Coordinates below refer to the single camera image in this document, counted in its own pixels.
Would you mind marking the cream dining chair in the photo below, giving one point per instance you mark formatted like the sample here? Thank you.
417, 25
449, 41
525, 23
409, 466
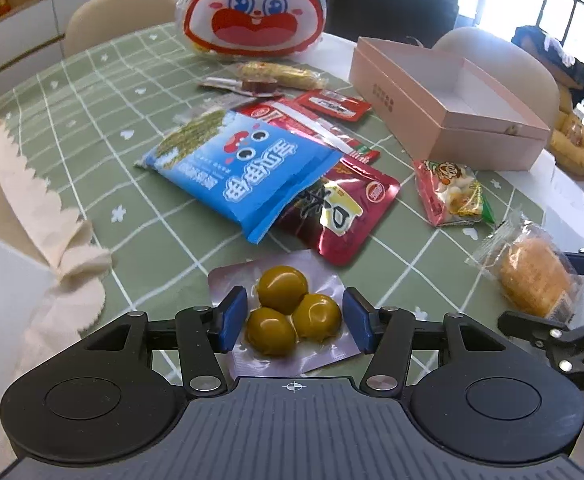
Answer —
117, 15
497, 50

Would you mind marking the green olives vacuum packet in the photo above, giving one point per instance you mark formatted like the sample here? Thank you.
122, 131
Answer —
277, 285

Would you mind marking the red and green snack packet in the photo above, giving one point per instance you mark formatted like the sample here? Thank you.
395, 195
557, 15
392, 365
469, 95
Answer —
447, 190

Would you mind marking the red and white snack packet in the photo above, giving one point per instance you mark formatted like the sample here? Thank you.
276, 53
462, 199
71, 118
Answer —
297, 120

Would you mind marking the rabbit face snack bag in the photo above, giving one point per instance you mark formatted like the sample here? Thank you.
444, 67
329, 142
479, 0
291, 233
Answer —
252, 15

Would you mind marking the clear bread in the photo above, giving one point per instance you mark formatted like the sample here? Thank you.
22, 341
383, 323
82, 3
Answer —
532, 270

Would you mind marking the white sideboard cabinet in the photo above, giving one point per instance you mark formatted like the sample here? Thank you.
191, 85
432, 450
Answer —
32, 25

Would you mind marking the pink cardboard box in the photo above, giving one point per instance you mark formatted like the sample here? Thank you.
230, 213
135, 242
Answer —
422, 110

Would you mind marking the green checked tablecloth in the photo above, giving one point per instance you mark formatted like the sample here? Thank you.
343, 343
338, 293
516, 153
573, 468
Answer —
97, 110

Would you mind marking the yellow snack stick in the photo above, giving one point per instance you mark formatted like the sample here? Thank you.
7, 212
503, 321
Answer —
287, 74

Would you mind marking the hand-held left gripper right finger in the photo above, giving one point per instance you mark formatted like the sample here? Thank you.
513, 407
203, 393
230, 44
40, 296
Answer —
357, 325

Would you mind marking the yellow soft object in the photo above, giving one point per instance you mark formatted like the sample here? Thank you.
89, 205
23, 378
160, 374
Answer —
572, 140

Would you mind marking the small stick snack packet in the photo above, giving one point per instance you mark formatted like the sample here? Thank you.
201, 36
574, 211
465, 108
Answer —
257, 86

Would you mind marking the dark red snack packet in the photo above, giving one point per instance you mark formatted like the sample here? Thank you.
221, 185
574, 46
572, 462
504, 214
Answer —
342, 210

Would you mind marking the white leaf print tablecloth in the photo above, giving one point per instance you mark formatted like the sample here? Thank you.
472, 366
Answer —
562, 180

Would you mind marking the small red sachet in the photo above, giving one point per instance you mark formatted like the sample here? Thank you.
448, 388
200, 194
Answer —
332, 102

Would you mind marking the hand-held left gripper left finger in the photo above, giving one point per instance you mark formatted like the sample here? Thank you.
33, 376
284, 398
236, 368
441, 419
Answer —
234, 317

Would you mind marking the blue snack packet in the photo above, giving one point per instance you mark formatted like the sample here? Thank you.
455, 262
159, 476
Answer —
242, 165

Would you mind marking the black counter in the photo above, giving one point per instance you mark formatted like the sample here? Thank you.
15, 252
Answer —
387, 10

